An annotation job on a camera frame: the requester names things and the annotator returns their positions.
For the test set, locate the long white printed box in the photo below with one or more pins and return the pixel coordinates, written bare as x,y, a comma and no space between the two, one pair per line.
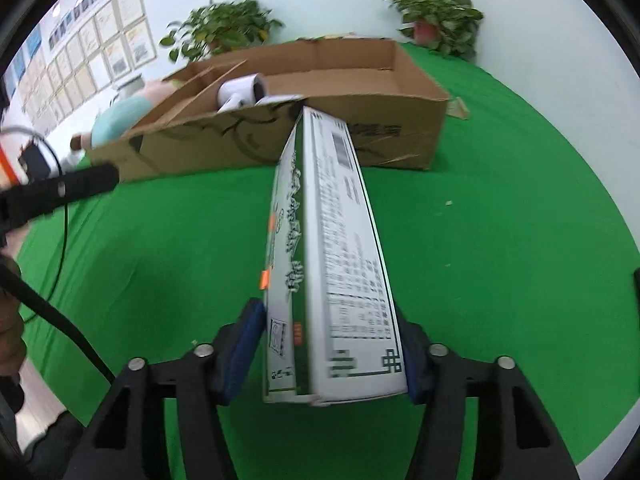
340,260

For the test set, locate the row of framed wall certificates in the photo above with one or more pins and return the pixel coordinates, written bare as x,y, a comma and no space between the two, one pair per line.
90,55

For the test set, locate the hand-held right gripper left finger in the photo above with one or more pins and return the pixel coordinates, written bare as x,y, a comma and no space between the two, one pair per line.
245,355

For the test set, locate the green tablecloth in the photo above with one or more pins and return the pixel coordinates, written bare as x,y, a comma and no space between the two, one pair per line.
500,260

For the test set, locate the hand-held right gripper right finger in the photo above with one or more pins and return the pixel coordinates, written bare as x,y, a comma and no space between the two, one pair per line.
412,365

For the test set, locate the large leafy potted plant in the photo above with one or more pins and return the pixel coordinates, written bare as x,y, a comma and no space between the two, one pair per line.
220,27

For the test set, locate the potted plant in red pot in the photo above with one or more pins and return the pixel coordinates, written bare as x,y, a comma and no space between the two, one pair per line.
440,15

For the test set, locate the white kettle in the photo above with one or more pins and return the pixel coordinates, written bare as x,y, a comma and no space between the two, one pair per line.
131,87

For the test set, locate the white hair dryer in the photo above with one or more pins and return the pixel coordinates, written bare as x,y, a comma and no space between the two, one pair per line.
240,89

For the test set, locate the person's clothing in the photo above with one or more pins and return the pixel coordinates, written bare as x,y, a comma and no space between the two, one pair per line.
35,435

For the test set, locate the large brown cardboard box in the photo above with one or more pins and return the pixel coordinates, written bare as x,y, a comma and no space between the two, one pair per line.
350,110

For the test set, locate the light blue plush toy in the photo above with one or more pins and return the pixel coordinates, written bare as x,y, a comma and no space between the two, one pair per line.
120,120

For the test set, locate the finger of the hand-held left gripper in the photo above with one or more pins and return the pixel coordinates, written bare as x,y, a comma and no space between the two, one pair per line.
75,185

